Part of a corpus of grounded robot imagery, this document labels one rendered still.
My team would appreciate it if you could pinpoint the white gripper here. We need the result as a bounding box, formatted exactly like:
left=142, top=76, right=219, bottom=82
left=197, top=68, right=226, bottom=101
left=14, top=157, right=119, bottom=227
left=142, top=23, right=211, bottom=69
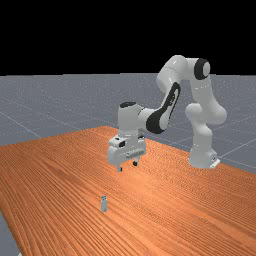
left=107, top=133, right=147, bottom=173

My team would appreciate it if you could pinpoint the grey USB stick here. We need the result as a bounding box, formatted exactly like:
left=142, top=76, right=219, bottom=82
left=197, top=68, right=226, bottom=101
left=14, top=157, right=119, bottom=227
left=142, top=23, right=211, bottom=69
left=100, top=196, right=109, bottom=214

